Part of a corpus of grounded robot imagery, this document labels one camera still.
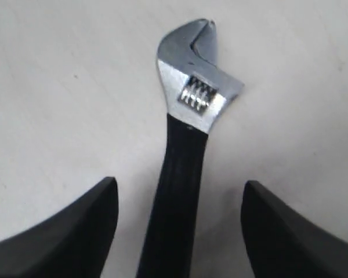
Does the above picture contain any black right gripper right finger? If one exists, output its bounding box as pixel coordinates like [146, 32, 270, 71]
[240, 181, 348, 277]

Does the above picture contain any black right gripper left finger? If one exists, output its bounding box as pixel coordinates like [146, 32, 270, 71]
[0, 177, 118, 277]

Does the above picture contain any adjustable wrench black handle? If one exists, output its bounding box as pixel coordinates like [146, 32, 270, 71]
[136, 19, 244, 277]

